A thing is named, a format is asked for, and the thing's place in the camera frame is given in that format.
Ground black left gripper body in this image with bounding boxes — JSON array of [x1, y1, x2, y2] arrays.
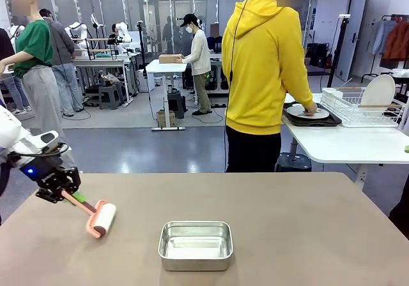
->
[[18, 151, 66, 186]]

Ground pink lint roller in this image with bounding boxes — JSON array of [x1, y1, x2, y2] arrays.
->
[[60, 190, 118, 240]]

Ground dark brown serving tray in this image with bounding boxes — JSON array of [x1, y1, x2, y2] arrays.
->
[[282, 102, 343, 128]]

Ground yellow sleeved right forearm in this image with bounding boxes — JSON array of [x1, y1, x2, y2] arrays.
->
[[286, 54, 314, 112]]

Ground cardboard box on floor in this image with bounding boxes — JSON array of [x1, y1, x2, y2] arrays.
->
[[155, 109, 177, 130]]

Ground person right hand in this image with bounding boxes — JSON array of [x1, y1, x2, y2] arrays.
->
[[302, 102, 319, 117]]

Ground grey plastic stool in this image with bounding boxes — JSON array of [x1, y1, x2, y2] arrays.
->
[[97, 82, 127, 110]]

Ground person in grey hoodie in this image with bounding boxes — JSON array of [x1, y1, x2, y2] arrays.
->
[[38, 8, 84, 118]]

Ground long white workbench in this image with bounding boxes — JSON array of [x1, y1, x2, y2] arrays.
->
[[72, 51, 141, 105]]

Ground white standing desk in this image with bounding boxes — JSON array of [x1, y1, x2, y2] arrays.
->
[[145, 58, 190, 132]]

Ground rectangular metal tray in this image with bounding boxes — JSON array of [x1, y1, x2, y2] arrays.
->
[[158, 220, 235, 272]]

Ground brown cardboard box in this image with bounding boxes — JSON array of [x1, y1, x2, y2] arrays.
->
[[158, 53, 184, 64]]

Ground person in cream sweater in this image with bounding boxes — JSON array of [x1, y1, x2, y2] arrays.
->
[[181, 12, 213, 117]]

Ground person in yellow hoodie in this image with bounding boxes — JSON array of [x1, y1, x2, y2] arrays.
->
[[220, 0, 318, 174]]

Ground black round stool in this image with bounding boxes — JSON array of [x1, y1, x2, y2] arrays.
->
[[275, 152, 313, 173]]

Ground white side table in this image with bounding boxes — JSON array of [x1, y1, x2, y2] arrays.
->
[[281, 93, 409, 191]]

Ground white plate in rack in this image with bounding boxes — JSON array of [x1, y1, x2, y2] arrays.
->
[[360, 74, 396, 117]]

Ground clothes rack with garments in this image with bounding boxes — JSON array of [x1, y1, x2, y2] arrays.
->
[[372, 12, 409, 78]]

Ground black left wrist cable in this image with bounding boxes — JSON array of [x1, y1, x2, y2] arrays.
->
[[8, 141, 72, 164]]

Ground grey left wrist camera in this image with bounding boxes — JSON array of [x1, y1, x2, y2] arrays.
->
[[30, 130, 61, 149]]

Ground white wire dish rack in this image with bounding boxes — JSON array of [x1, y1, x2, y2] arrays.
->
[[320, 86, 404, 128]]

